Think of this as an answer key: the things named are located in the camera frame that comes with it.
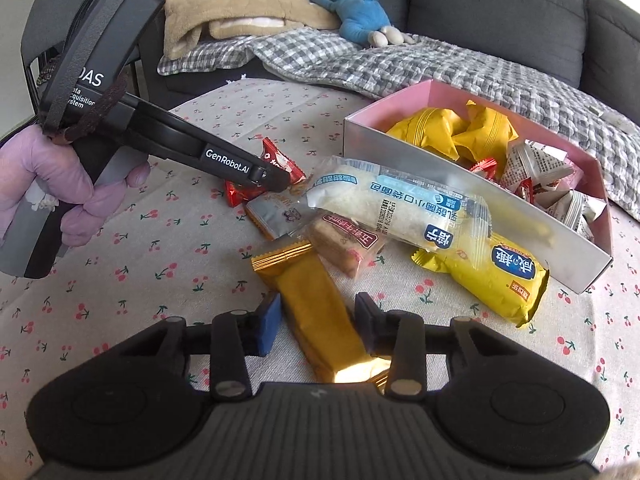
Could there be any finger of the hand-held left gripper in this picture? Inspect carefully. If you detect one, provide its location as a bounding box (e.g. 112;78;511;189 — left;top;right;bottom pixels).
202;144;293;196

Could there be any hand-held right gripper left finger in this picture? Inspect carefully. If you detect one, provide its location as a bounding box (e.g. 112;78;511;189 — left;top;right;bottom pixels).
150;292;283;398

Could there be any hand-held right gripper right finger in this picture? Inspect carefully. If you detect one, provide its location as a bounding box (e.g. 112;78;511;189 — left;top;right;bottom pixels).
354;292;493;396

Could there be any pale grey snack packet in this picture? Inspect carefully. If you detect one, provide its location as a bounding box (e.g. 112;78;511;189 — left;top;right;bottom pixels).
245;187;308;241

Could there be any gold snack packet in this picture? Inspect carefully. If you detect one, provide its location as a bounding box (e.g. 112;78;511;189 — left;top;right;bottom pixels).
250;241;393;386

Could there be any clear brown cake packet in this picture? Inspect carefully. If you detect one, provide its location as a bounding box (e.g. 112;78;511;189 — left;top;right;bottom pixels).
305;212;391;281

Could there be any clear bread packet blue label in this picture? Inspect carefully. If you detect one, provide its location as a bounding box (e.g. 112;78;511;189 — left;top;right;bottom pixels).
305;156;493;256

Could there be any small yellow packet blue label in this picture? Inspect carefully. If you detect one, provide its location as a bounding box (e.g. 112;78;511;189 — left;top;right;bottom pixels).
411;242;551;328

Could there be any pink cardboard box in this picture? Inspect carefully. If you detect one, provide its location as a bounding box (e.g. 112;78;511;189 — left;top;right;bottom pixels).
342;79;614;294

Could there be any large yellow snack packet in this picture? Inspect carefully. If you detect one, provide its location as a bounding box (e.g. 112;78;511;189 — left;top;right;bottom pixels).
386;107;471;163
450;100;521;166

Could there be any red white candy packet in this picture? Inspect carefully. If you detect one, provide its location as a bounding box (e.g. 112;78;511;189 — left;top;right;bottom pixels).
512;177;538;206

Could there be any white text-printed snack packet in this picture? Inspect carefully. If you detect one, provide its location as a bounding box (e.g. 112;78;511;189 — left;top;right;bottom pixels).
500;140;576;196
537;190;608;241

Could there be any person's left hand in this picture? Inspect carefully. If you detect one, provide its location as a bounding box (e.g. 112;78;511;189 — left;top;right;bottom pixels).
0;124;152;250

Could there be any beige quilted blanket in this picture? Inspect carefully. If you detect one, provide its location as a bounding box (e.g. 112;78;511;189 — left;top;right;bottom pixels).
117;0;346;61

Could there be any cherry print tablecloth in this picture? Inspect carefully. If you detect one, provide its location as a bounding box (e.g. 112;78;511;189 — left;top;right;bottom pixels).
0;82;640;480

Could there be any blue plush toy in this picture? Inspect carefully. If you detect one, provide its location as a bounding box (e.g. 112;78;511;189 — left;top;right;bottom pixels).
287;0;416;50

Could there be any grey checked blanket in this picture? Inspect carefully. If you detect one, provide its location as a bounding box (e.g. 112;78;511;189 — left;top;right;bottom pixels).
157;27;640;216

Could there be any dark grey sofa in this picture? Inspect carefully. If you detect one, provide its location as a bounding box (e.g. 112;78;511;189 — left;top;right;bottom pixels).
117;0;640;133

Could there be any white booklet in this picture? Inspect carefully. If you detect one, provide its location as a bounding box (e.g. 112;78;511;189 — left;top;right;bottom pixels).
597;107;633;128

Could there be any brown wrist strap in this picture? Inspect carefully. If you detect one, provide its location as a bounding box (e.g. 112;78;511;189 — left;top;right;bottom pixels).
37;55;128;143

